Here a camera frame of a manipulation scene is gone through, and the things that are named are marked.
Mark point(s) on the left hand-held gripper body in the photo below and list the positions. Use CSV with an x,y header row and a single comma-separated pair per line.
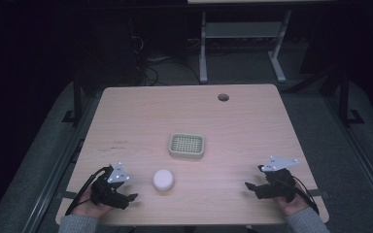
x,y
105,192

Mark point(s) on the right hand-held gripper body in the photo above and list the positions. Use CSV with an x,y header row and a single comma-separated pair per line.
x,y
280,184

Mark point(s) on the person's left hand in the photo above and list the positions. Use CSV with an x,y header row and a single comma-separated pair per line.
x,y
89,207

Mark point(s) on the person's right hand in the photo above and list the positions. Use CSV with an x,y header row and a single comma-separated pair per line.
x,y
291,205

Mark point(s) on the round white soap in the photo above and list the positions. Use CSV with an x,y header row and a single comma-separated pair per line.
x,y
163,180

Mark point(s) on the pale green soap dish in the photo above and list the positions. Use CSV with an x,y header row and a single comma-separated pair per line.
x,y
186,146

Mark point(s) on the black metal stand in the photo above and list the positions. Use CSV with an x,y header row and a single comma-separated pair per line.
x,y
77,100
345,97

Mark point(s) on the white metal frame table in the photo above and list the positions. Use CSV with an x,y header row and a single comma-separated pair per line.
x,y
239,29

